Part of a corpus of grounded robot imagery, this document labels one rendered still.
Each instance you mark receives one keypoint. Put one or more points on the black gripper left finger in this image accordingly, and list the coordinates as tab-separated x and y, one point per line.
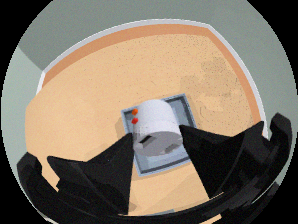
109	174

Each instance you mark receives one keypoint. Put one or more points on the grey square tray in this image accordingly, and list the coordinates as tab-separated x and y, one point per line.
148	165

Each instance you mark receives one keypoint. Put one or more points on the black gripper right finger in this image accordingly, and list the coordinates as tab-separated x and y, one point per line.
214	156

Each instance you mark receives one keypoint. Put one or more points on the white cylinder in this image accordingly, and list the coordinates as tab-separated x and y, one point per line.
155	129

